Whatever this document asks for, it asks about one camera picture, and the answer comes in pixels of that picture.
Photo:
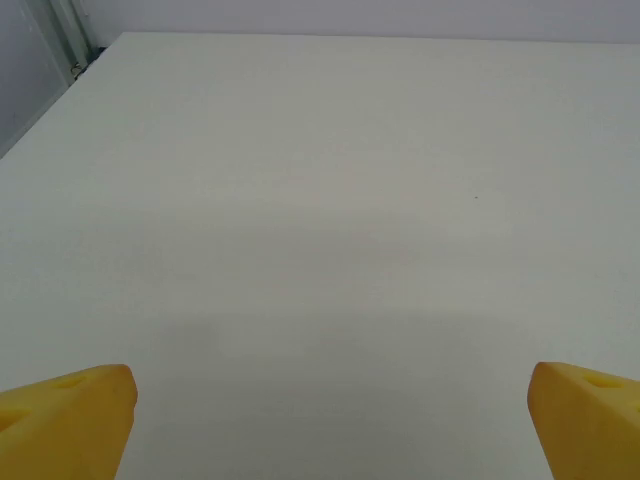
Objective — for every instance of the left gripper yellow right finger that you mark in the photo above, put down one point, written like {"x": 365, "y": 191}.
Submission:
{"x": 595, "y": 430}

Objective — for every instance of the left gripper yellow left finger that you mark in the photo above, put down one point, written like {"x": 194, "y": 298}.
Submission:
{"x": 65, "y": 425}

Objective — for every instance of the aluminium frame post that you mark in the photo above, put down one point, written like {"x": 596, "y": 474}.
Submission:
{"x": 75, "y": 30}

